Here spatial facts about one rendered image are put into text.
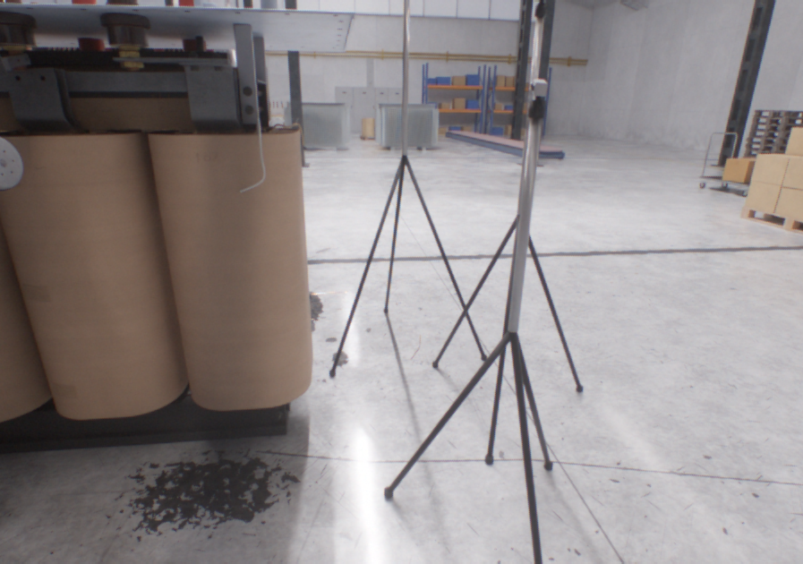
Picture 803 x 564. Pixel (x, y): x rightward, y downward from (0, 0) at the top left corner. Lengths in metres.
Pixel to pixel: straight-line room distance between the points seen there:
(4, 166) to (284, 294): 0.74
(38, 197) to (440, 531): 1.45
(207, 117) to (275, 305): 0.57
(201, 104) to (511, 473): 1.48
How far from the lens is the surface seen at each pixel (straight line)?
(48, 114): 1.56
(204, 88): 1.41
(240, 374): 1.60
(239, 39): 1.47
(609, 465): 1.86
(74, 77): 1.58
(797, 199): 6.44
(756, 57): 13.43
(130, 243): 1.55
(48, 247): 1.60
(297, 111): 9.73
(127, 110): 1.58
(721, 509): 1.87
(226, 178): 1.38
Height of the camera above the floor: 1.15
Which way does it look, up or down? 21 degrees down
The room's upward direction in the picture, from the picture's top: 1 degrees clockwise
